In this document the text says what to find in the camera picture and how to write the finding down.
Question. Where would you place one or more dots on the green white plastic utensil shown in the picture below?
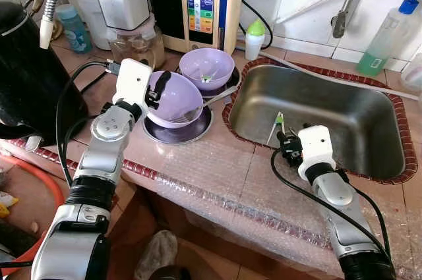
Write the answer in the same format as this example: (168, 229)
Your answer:
(208, 77)
(279, 122)

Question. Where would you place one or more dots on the purple plastic bowl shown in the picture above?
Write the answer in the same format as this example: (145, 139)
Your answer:
(198, 62)
(181, 99)

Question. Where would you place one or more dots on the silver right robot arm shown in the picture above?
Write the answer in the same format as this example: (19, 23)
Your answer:
(336, 191)

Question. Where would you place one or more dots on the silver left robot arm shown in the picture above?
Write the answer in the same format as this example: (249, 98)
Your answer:
(99, 148)

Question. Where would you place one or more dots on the stainless steel sink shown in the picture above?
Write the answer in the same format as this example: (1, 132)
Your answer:
(343, 115)

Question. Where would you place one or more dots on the thin white tube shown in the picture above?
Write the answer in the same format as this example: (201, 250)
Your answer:
(343, 77)

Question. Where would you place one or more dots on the metal spoon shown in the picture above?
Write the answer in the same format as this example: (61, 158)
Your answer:
(221, 97)

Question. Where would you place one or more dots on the clear bubble wrap sheet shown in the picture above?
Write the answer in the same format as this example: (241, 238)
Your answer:
(231, 181)

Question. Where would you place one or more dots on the beige water ioniser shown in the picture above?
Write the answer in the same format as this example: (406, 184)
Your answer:
(198, 10)

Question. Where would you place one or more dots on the white jug green lid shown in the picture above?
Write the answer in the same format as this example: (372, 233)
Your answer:
(89, 23)

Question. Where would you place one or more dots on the teal plastic bottle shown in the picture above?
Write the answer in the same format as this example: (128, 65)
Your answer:
(74, 33)

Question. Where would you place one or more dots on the small white bottle green cap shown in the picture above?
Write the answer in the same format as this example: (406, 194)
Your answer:
(254, 46)

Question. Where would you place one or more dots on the dish soap bottle blue cap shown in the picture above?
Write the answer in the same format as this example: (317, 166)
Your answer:
(379, 56)

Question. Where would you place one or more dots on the grey metal faucet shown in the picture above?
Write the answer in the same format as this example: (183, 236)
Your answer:
(339, 24)

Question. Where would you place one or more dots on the black kettle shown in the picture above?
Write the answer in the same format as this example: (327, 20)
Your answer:
(33, 76)

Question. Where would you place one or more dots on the white crumpled cloth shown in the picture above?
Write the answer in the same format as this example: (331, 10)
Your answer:
(158, 250)

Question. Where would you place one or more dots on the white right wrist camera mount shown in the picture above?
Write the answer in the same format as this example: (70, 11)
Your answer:
(316, 151)

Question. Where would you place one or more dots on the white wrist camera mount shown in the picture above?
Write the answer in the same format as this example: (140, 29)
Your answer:
(316, 151)
(132, 79)

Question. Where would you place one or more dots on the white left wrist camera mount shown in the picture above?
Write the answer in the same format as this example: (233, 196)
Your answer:
(132, 79)

